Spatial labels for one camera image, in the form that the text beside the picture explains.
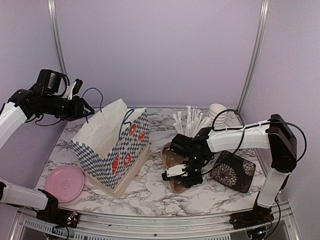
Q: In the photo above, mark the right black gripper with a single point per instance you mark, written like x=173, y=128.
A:
x=198, y=179

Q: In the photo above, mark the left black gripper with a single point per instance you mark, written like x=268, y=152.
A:
x=76, y=109

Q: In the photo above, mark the brown cardboard cup carrier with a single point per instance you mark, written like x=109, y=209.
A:
x=171, y=159

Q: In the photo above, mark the blue checkered paper bag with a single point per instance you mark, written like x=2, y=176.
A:
x=112, y=146

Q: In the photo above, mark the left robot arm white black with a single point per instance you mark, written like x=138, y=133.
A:
x=52, y=94

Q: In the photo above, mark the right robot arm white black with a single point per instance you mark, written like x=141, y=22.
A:
x=273, y=134

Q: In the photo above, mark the white wrapped straws bundle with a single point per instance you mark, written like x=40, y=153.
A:
x=194, y=121

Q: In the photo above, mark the stack of white paper cups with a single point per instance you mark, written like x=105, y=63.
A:
x=215, y=114

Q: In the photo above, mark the black floral square dish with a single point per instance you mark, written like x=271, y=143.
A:
x=233, y=171

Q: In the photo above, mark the pink plastic plate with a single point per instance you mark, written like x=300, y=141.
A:
x=65, y=183

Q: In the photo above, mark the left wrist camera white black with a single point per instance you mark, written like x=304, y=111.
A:
x=73, y=89

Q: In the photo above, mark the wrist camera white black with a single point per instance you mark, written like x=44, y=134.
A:
x=73, y=89
x=175, y=171

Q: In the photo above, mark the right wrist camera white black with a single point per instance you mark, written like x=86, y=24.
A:
x=175, y=171

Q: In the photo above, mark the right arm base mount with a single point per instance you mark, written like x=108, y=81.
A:
x=256, y=216

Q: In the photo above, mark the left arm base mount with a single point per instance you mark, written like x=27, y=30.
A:
x=55, y=215

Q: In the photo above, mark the left aluminium frame post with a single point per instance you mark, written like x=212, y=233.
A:
x=53, y=18

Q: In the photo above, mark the aluminium frame post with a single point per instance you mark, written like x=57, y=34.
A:
x=53, y=18
x=258, y=42

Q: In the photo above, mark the aluminium front rail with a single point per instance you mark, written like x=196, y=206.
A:
x=98, y=226

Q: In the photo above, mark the right aluminium frame post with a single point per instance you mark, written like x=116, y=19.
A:
x=258, y=42

